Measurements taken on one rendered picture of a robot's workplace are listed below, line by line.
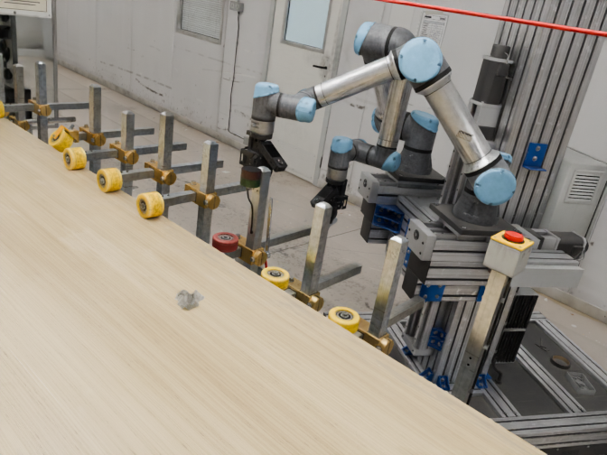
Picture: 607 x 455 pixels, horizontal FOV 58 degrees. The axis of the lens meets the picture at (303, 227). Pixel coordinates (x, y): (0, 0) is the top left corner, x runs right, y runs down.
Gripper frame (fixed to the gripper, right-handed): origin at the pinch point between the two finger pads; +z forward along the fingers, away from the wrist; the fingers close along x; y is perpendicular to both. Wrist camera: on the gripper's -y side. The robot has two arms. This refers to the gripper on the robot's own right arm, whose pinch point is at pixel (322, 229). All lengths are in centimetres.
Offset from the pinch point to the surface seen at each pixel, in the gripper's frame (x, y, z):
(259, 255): -8.6, -41.0, -3.4
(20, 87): 169, -42, -17
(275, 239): -1.5, -27.2, -2.6
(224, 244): -3, -51, -7
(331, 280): -26.5, -25.2, 1.6
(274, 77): 271, 234, -4
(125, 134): 70, -42, -20
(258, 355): -49, -79, -7
